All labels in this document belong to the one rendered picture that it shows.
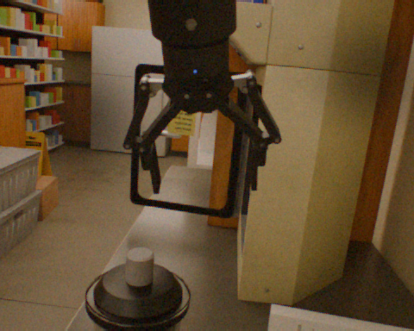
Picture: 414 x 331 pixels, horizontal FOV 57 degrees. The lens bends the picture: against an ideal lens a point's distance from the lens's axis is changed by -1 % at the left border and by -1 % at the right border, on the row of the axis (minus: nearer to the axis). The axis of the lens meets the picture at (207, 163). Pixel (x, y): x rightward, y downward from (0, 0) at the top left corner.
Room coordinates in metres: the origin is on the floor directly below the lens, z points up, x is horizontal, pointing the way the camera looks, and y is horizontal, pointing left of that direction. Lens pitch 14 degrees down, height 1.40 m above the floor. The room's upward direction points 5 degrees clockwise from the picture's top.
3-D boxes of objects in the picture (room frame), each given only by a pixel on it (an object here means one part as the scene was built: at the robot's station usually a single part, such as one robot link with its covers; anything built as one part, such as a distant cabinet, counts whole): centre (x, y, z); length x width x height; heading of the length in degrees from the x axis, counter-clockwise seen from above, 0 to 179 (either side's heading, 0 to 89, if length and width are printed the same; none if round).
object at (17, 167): (2.60, 1.50, 0.49); 0.60 x 0.42 x 0.33; 177
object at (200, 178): (1.04, 0.06, 1.19); 0.30 x 0.01 x 0.40; 81
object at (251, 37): (0.86, -0.04, 1.46); 0.32 x 0.12 x 0.10; 177
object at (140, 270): (0.36, 0.06, 1.18); 0.09 x 0.09 x 0.07
